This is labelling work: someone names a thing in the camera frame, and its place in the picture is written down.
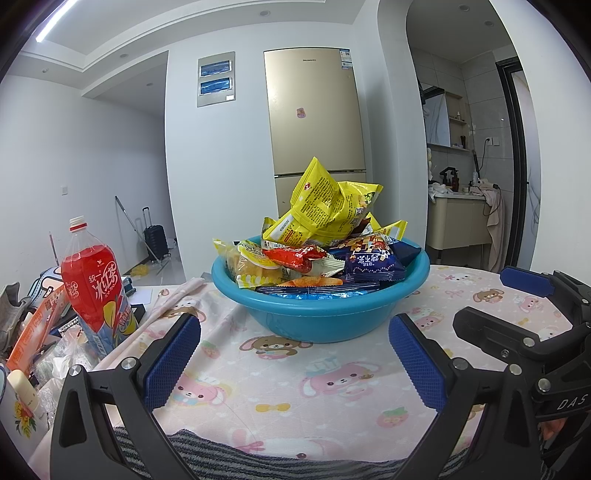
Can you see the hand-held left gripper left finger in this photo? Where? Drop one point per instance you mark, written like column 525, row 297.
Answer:
column 173, row 360

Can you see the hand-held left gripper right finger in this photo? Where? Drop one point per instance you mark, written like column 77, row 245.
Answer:
column 415, row 364

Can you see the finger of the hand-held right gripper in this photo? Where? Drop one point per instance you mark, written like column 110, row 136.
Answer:
column 526, row 280
column 498, row 334

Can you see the blue plastic basin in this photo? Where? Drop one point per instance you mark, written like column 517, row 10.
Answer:
column 323, row 318

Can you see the dark blue printed snack packet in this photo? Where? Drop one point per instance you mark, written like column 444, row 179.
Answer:
column 374, row 265

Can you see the plain navy snack packet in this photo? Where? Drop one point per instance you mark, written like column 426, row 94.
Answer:
column 408, row 251

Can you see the yellow bread packet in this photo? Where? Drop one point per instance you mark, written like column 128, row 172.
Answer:
column 228, row 258

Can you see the yellow jelly cup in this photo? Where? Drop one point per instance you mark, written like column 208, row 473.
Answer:
column 258, row 267

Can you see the small red snack packet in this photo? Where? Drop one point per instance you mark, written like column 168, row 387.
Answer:
column 291, row 256

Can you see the small yellow chip packet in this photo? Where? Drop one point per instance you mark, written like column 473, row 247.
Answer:
column 364, row 203

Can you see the large yellow chip packet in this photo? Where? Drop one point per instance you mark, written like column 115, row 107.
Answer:
column 318, row 203

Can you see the person's right hand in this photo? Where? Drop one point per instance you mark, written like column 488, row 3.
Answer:
column 556, row 429

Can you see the beige hanging towel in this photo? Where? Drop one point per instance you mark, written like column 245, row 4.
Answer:
column 496, row 230

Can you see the white box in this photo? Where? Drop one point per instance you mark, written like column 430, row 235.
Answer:
column 141, row 300

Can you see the beige vanity cabinet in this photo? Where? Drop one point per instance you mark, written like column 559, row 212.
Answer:
column 457, row 221

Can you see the yellow bag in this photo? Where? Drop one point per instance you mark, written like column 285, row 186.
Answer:
column 140, row 270

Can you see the clear plastic bags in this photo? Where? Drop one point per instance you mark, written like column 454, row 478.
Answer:
column 64, row 364

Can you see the red drink bottle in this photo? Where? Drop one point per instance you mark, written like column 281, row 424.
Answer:
column 92, row 286

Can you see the black suitcase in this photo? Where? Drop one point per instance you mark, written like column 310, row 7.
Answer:
column 156, row 244

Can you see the dark pump bottle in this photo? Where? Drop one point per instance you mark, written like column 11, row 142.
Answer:
column 455, row 180

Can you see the orange box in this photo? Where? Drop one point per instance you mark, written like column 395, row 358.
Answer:
column 37, row 332

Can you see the mop pole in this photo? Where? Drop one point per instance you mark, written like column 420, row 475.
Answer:
column 134, row 223

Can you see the cartoon print fabric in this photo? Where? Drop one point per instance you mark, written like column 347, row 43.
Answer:
column 46, row 281

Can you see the cream tube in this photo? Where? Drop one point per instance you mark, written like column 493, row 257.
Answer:
column 25, row 390

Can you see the white flowered enamel mug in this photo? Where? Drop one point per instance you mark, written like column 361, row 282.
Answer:
column 23, row 420

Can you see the grey bag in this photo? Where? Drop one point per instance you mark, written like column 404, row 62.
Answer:
column 14, row 314

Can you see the bathroom mirror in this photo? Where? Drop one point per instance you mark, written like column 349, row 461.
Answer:
column 436, row 120

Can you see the gold refrigerator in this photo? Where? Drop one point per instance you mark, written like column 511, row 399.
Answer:
column 314, row 115

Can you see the black door frame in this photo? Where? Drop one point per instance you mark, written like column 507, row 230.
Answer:
column 519, row 161

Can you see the white wall outlet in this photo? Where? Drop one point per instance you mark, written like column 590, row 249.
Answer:
column 492, row 141

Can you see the wall electrical panel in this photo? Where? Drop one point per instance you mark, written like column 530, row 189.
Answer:
column 217, row 99

